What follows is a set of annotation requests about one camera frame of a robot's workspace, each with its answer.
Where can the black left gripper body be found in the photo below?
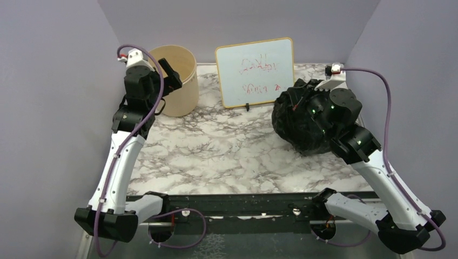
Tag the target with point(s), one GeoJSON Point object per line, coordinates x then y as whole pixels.
{"type": "Point", "coordinates": [171, 82]}

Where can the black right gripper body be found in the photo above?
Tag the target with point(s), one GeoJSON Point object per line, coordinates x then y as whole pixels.
{"type": "Point", "coordinates": [313, 102]}

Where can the black plastic trash bag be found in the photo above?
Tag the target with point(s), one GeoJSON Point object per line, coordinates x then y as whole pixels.
{"type": "Point", "coordinates": [291, 122]}

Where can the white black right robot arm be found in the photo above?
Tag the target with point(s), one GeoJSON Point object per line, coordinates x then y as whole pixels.
{"type": "Point", "coordinates": [406, 222]}

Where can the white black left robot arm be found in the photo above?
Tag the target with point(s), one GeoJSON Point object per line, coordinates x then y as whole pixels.
{"type": "Point", "coordinates": [108, 214]}

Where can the beige cylindrical trash bin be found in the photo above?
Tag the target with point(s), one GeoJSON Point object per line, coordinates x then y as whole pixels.
{"type": "Point", "coordinates": [184, 100]}

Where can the yellow framed whiteboard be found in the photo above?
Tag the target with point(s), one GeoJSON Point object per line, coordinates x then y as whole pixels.
{"type": "Point", "coordinates": [254, 73]}

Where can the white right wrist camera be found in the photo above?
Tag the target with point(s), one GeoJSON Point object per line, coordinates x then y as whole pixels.
{"type": "Point", "coordinates": [335, 78]}

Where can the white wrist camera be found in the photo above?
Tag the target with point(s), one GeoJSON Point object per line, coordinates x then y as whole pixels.
{"type": "Point", "coordinates": [135, 57]}
{"type": "Point", "coordinates": [335, 78]}

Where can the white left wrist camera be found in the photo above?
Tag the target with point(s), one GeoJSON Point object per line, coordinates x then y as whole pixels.
{"type": "Point", "coordinates": [135, 57]}

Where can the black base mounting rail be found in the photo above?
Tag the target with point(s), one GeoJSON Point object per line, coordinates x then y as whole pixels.
{"type": "Point", "coordinates": [241, 213]}

